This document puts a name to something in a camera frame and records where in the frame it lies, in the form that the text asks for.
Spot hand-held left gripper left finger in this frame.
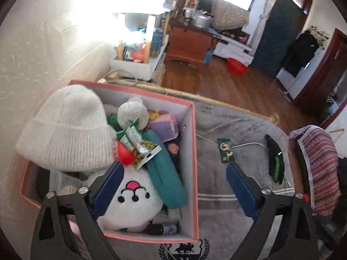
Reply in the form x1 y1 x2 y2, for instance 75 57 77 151
30 161 126 260

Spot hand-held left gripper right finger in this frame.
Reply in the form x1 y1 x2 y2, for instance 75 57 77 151
226 162 321 260

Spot white plush toy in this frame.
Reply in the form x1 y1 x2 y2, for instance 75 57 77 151
89 164 164 233

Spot pink cardboard box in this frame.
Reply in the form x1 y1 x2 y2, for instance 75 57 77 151
20 80 200 244

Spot large white knit hat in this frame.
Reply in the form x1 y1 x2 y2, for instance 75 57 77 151
15 84 117 172

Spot grey blanket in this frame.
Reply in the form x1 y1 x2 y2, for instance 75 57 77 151
159 100 301 260

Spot dark green card packet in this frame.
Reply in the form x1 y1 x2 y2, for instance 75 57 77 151
217 138 234 164

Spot black green glove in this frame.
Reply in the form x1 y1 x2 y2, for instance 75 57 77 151
264 134 285 185

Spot green pea snack packet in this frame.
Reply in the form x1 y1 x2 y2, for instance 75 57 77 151
134 138 162 171

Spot green white striped packet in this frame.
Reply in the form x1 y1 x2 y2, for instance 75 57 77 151
116 118 143 152

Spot teal pencil case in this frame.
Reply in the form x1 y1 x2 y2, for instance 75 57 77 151
142 130 188 210

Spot brown bottle blue label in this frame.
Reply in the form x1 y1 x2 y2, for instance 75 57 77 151
146 223 178 236

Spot dark green item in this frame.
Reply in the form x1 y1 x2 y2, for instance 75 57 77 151
107 114 120 130

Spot small white knit hat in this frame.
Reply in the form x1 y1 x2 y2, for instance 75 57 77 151
117 97 150 130

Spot striped chair cushion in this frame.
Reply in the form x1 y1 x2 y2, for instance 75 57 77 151
289 125 342 218

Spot purple plush block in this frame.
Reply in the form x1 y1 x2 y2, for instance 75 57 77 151
149 114 179 143

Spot white cupboard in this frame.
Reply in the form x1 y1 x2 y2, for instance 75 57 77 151
276 49 323 101

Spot white low table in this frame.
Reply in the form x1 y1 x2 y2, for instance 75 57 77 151
110 51 166 82

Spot red plastic basin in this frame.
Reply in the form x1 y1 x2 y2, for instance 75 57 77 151
226 58 250 75

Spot white low cabinet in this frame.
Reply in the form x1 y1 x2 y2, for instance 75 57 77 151
213 31 254 65

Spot black hanging coats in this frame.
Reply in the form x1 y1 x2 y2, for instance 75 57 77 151
282 30 320 78

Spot brown wooden door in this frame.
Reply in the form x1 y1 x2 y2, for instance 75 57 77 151
291 28 347 109

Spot blue water jug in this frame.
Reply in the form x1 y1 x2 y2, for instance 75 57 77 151
150 28 163 59

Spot brown wooden cabinet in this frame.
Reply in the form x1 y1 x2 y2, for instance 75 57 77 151
164 24 214 67

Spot dark green door curtain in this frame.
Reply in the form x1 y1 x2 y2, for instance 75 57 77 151
251 0 308 78

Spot floral cloth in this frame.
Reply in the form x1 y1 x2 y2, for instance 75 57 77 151
306 26 331 44

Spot metal pot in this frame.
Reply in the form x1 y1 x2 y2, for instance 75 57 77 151
191 9 212 29

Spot lace covered television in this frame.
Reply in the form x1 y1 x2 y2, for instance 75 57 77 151
211 0 250 31

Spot white cable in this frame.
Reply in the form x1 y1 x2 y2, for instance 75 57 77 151
196 131 267 151

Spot wooden bed rail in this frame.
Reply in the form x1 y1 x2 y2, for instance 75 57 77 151
103 80 280 125

